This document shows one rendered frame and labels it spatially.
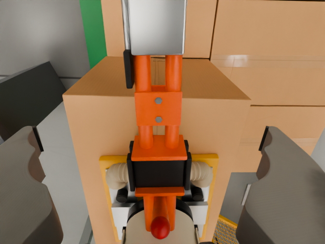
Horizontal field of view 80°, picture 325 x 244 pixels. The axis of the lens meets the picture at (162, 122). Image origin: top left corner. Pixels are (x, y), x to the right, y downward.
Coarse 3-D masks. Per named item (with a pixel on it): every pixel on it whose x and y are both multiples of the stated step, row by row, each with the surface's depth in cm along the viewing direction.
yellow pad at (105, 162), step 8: (104, 160) 46; (112, 160) 46; (120, 160) 46; (104, 168) 47; (104, 176) 49; (104, 184) 50; (128, 184) 49; (112, 192) 51; (120, 192) 49; (128, 192) 51; (112, 200) 52; (120, 200) 49; (128, 200) 52; (136, 200) 52; (112, 216) 56; (112, 224) 58; (120, 232) 59; (120, 240) 62
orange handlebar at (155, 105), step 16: (144, 64) 24; (176, 64) 24; (144, 80) 25; (176, 80) 25; (144, 96) 25; (160, 96) 25; (176, 96) 25; (144, 112) 26; (160, 112) 26; (176, 112) 26; (144, 128) 28; (176, 128) 28; (144, 144) 29; (176, 144) 30; (144, 208) 37
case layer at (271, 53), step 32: (192, 0) 67; (224, 0) 67; (256, 0) 67; (288, 0) 68; (320, 0) 71; (192, 32) 72; (224, 32) 72; (256, 32) 72; (288, 32) 72; (320, 32) 73; (224, 64) 78; (256, 64) 78; (288, 64) 78; (320, 64) 79; (256, 96) 85; (288, 96) 85; (320, 96) 86; (256, 128) 93; (288, 128) 93; (320, 128) 94; (256, 160) 103
